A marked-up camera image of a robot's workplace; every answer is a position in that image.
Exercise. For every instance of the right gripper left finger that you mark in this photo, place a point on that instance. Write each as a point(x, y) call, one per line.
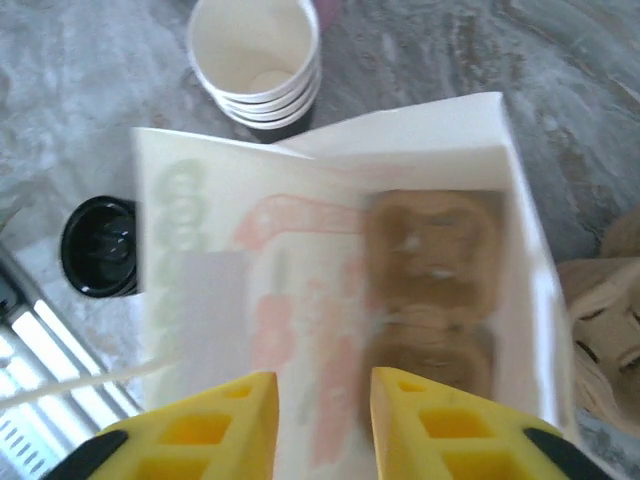
point(200, 440)

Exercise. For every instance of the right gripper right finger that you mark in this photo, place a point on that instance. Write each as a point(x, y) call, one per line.
point(450, 440)

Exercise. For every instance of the floral print paper bag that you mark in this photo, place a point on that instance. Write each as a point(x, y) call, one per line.
point(200, 300)

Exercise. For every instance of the brown pulp cup carrier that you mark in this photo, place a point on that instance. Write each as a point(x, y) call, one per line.
point(600, 310)
point(435, 250)

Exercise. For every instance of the black plastic cup lid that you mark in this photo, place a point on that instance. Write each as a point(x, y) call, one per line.
point(115, 294)
point(100, 245)

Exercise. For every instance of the white paper cup black sleeve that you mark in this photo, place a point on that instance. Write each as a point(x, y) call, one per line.
point(285, 131)
point(300, 100)
point(297, 111)
point(250, 45)

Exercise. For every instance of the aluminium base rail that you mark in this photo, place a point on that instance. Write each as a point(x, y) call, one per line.
point(60, 340)

